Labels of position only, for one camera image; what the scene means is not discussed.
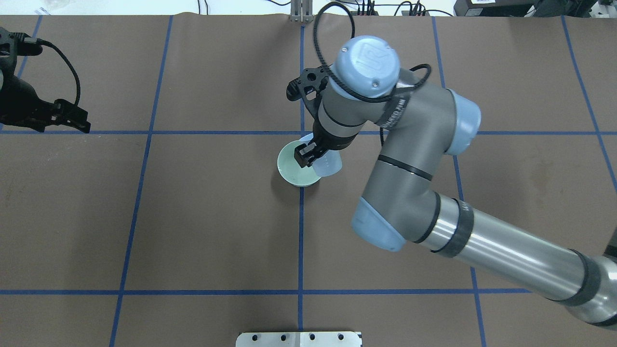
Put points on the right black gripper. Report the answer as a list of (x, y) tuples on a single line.
[(322, 142)]

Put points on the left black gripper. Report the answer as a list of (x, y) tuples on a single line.
[(20, 99)]

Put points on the mint green bowl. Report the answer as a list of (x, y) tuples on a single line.
[(290, 171)]

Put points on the light blue plastic cup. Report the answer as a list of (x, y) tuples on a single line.
[(326, 162)]

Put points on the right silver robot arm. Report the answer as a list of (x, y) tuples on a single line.
[(426, 122)]

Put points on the brown paper table cover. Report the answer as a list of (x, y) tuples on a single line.
[(169, 224)]

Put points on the orange black electronics strip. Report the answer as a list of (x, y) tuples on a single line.
[(405, 8)]

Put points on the black box on desk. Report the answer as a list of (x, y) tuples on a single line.
[(493, 8)]

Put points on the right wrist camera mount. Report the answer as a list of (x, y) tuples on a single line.
[(310, 80)]

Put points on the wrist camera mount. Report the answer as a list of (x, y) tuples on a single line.
[(12, 45), (310, 80)]

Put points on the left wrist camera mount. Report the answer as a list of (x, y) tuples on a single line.
[(12, 45)]

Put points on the aluminium frame post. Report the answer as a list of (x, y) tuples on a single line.
[(301, 11)]

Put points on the white camera pole base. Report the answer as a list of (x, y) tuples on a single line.
[(300, 339)]

